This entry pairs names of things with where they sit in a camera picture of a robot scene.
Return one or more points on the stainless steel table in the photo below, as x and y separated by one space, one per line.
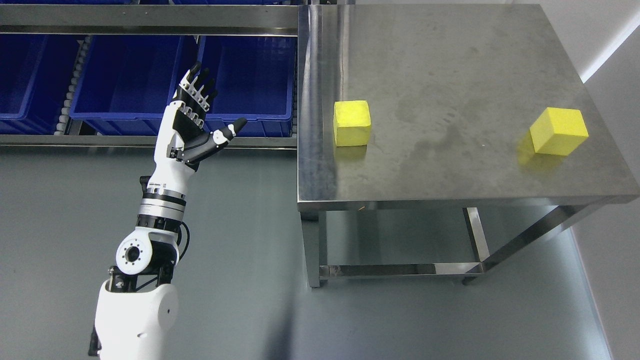
453 90

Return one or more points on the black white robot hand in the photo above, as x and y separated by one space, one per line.
182 141

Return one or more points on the yellow foam block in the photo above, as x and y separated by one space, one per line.
558 131
351 123

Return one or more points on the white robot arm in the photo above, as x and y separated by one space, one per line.
138 304

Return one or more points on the blue plastic bin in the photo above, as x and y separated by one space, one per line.
35 72
127 80
254 79

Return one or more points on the stainless steel shelf rack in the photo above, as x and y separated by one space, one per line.
137 19

